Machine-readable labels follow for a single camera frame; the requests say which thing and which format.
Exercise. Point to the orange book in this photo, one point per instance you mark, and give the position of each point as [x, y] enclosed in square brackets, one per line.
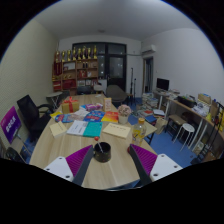
[110, 117]

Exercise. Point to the cream book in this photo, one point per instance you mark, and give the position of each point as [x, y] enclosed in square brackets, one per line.
[58, 129]

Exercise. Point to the white round stool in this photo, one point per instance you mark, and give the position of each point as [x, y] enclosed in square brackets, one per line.
[188, 126]

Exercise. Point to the black tripod stand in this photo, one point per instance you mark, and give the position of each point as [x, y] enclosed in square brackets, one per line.
[131, 83]

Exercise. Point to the black computer monitor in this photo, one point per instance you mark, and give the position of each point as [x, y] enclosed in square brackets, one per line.
[162, 84]

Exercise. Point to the stacks of books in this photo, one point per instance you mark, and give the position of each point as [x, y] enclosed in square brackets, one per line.
[151, 105]

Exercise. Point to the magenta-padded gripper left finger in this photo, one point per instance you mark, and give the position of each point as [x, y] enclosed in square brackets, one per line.
[79, 160]

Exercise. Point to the pale yellow envelope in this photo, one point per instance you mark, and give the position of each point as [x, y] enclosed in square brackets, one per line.
[116, 130]

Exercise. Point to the dark low chair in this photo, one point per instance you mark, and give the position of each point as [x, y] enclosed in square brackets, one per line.
[84, 90]

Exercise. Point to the white wall air conditioner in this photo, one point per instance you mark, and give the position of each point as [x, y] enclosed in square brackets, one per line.
[148, 49]

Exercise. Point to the purple sign board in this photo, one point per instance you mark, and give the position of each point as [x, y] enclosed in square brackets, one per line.
[11, 124]

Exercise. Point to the black mesh chair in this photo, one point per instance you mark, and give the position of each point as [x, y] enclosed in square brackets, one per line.
[13, 154]

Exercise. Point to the red ball stirrer stick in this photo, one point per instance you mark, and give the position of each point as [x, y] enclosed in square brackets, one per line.
[96, 138]

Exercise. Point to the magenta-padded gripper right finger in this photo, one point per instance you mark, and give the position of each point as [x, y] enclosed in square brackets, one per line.
[147, 160]

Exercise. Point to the black mug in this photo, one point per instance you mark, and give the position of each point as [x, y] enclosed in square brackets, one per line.
[106, 156]

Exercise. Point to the yellow gift box red ribbon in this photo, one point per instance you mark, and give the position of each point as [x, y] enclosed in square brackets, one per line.
[70, 106]

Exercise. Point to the wooden square stool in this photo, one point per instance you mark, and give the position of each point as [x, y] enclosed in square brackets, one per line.
[176, 119]

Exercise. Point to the dark glass door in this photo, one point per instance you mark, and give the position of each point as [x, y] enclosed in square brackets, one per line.
[116, 66]

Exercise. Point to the black office chair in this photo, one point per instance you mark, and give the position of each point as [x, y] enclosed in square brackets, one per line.
[31, 113]

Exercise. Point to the small standing card sign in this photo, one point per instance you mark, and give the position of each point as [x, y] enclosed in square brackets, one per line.
[107, 104]

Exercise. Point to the pink flowers in white pot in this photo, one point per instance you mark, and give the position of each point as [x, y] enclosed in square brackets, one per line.
[124, 111]

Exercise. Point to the pink patterned package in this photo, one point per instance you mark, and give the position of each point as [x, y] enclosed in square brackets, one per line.
[91, 106]

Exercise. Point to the wooden shelf unit with trophies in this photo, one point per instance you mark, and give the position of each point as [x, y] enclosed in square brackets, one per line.
[75, 71]

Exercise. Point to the red and blue book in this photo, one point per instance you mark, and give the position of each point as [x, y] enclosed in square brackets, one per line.
[68, 117]

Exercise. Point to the grey armchair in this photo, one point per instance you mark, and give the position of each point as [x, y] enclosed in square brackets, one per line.
[116, 93]

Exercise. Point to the black box on desk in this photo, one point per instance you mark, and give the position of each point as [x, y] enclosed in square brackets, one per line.
[186, 101]

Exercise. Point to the cluttered wooden side desk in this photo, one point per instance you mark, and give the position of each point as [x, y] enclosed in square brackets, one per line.
[193, 110]

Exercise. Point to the white paper booklet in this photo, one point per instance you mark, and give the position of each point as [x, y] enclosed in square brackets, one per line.
[77, 127]

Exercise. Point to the small white round table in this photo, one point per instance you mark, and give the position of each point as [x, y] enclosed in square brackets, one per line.
[54, 96]

